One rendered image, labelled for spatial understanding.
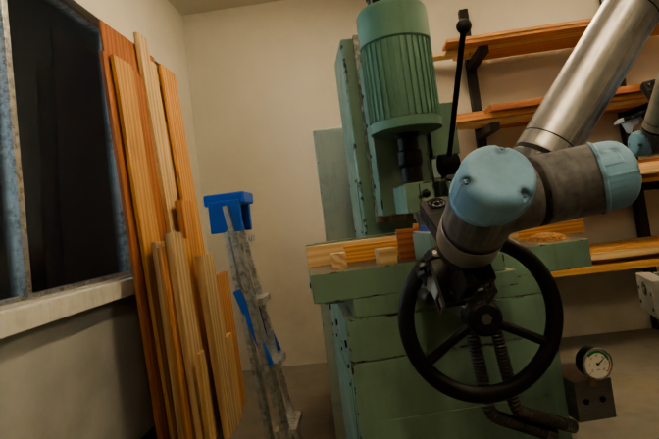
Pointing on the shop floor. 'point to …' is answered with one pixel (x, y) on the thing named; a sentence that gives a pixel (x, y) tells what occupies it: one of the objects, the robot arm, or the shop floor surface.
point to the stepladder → (254, 311)
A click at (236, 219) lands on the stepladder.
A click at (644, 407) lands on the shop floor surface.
